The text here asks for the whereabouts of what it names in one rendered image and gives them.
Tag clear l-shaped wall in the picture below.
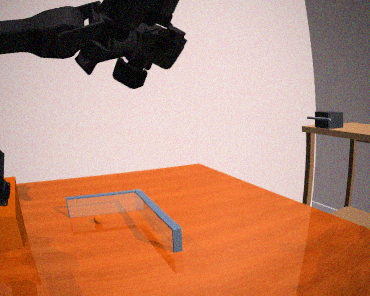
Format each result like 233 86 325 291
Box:
67 192 173 251

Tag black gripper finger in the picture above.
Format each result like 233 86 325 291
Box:
145 62 152 70
159 15 173 28

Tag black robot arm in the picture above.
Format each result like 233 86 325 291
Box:
0 0 188 75

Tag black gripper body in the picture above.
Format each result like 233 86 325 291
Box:
113 0 179 89

